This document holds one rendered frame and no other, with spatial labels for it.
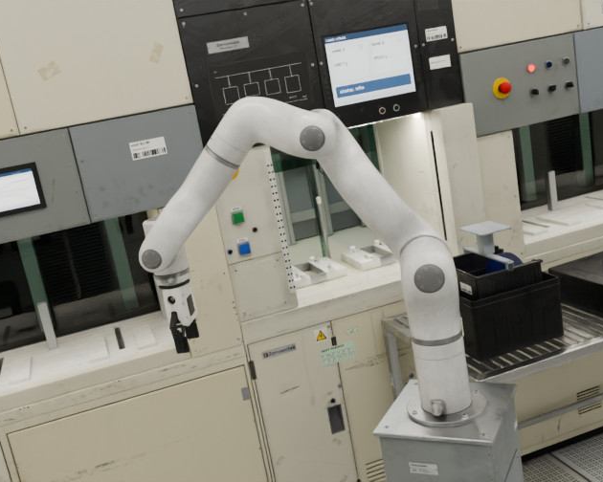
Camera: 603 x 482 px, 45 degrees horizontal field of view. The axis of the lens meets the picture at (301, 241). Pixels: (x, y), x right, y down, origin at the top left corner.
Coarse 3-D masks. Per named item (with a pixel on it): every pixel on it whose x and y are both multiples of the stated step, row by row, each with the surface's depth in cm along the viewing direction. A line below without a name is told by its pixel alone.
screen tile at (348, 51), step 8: (336, 48) 224; (344, 48) 225; (352, 48) 226; (336, 56) 225; (344, 56) 225; (352, 56) 226; (360, 56) 227; (360, 64) 227; (368, 64) 228; (336, 72) 225; (344, 72) 226; (352, 72) 227; (360, 72) 228; (368, 72) 229; (336, 80) 226; (344, 80) 227
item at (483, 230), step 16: (480, 224) 210; (496, 224) 207; (480, 240) 205; (464, 256) 217; (480, 256) 219; (496, 256) 203; (464, 272) 202; (480, 272) 219; (496, 272) 197; (512, 272) 199; (528, 272) 200; (464, 288) 203; (480, 288) 197; (496, 288) 198; (512, 288) 200
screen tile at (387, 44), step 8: (376, 40) 228; (384, 40) 229; (392, 40) 229; (376, 48) 228; (384, 48) 229; (392, 48) 230; (400, 48) 231; (400, 56) 231; (376, 64) 229; (384, 64) 230; (392, 64) 231; (400, 64) 232; (408, 64) 232; (376, 72) 229; (384, 72) 230; (392, 72) 231
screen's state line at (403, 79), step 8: (376, 80) 230; (384, 80) 231; (392, 80) 232; (400, 80) 232; (408, 80) 233; (336, 88) 226; (344, 88) 227; (352, 88) 228; (360, 88) 229; (368, 88) 230; (376, 88) 230; (384, 88) 231; (344, 96) 227
